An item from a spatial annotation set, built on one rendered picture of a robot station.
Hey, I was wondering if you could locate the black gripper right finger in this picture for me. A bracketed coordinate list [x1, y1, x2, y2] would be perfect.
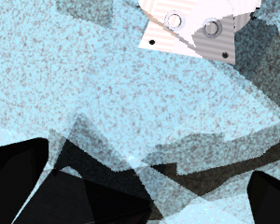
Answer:
[245, 171, 280, 224]

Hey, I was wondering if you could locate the white metal plate with holes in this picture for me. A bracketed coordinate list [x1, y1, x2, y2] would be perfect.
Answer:
[139, 0, 234, 64]

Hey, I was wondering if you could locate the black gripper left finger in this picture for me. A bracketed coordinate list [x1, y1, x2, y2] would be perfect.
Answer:
[0, 137, 49, 224]

